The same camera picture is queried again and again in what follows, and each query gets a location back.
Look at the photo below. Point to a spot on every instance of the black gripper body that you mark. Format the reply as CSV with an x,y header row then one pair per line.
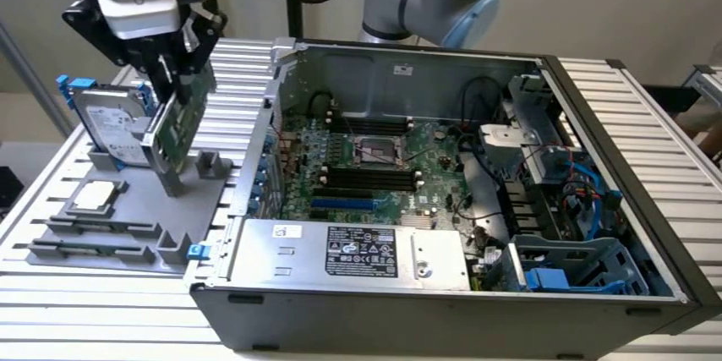
x,y
150,47

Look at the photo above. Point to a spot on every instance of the green gpu card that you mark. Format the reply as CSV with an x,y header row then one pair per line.
x,y
180,132

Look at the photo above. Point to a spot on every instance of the black ram slot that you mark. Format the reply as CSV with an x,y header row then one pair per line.
x,y
372,175
372,169
372,187
370,119
370,127
370,123
372,181

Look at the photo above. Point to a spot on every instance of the black expansion slot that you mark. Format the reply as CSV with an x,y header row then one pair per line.
x,y
340,193

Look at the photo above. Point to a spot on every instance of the blue expansion slot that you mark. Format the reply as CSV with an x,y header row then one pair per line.
x,y
343,204

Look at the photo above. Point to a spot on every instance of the blue disk caddy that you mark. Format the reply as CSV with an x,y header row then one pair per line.
x,y
84,81

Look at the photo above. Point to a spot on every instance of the silver hard disk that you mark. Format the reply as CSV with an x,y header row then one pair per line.
x,y
112,124

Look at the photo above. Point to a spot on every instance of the silver cpu chip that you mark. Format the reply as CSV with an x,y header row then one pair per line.
x,y
99,195

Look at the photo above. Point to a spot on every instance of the grey parts rack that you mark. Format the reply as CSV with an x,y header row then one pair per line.
x,y
140,204

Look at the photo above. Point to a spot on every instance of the black box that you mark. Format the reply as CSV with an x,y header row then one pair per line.
x,y
8,187

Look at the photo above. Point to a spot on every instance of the cpu socket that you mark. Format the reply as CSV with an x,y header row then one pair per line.
x,y
375,147

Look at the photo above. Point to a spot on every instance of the small blue clip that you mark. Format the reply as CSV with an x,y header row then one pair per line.
x,y
198,251

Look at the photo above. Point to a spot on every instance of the green ram stick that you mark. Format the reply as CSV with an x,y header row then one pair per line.
x,y
84,248

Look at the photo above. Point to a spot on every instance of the green motherboard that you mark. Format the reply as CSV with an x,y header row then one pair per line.
x,y
439,192

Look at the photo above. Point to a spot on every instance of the silver power supply unit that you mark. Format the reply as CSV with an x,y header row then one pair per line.
x,y
315,259

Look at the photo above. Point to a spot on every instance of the silver chipset heatsink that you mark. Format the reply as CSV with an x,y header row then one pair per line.
x,y
418,221

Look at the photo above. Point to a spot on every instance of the grey metal drive cage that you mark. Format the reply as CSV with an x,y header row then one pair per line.
x,y
542,154

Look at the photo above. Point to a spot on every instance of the black open pc case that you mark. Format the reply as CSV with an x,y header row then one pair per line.
x,y
395,318

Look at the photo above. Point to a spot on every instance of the grey disk bay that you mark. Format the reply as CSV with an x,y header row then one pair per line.
x,y
563,251

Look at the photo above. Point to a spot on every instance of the blue bay latch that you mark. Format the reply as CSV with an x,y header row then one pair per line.
x,y
547,280

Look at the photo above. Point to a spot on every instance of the slatted metal side table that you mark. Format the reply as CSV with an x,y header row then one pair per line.
x,y
707,82

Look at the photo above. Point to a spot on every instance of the aluminium frame post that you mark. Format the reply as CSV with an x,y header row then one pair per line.
x,y
23,73

